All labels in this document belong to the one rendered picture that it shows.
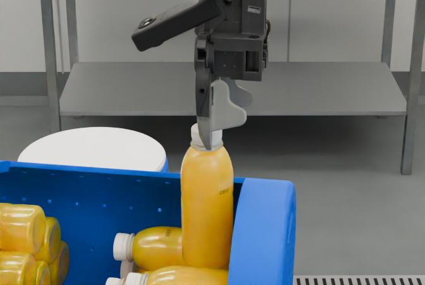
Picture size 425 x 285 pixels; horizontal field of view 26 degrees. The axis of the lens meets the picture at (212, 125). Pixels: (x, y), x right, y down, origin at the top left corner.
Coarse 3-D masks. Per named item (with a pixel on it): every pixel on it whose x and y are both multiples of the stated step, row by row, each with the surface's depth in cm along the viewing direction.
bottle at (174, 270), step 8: (152, 272) 120; (160, 272) 119; (168, 272) 118; (176, 272) 118; (184, 272) 118; (192, 272) 118; (200, 272) 118; (208, 272) 118; (216, 272) 118; (224, 272) 118; (144, 280) 119; (152, 280) 118; (160, 280) 118; (168, 280) 117; (176, 280) 117; (184, 280) 117; (192, 280) 117; (200, 280) 117; (208, 280) 117; (216, 280) 117; (224, 280) 117
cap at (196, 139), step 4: (196, 124) 117; (192, 128) 116; (196, 128) 116; (192, 132) 115; (196, 132) 115; (212, 132) 115; (216, 132) 115; (220, 132) 115; (192, 136) 116; (196, 136) 115; (212, 136) 115; (216, 136) 115; (220, 136) 116; (192, 140) 116; (196, 140) 115; (200, 140) 115; (212, 140) 115; (216, 140) 115; (220, 140) 116; (196, 144) 116; (200, 144) 115; (212, 144) 115; (216, 144) 115
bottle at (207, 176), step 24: (192, 144) 116; (192, 168) 116; (216, 168) 115; (192, 192) 116; (216, 192) 116; (192, 216) 118; (216, 216) 118; (192, 240) 119; (216, 240) 119; (192, 264) 121; (216, 264) 120
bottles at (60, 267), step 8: (64, 248) 137; (64, 256) 139; (40, 264) 128; (56, 264) 135; (64, 264) 139; (128, 264) 135; (40, 272) 127; (48, 272) 131; (56, 272) 135; (64, 272) 139; (120, 272) 135; (128, 272) 135; (136, 272) 134; (144, 272) 127; (40, 280) 129; (48, 280) 131; (56, 280) 136; (64, 280) 138; (112, 280) 127; (120, 280) 128
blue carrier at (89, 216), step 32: (0, 160) 130; (0, 192) 140; (32, 192) 139; (64, 192) 138; (96, 192) 136; (128, 192) 135; (160, 192) 134; (256, 192) 118; (288, 192) 118; (64, 224) 141; (96, 224) 140; (128, 224) 139; (160, 224) 138; (256, 224) 113; (288, 224) 116; (96, 256) 141; (256, 256) 111; (288, 256) 120
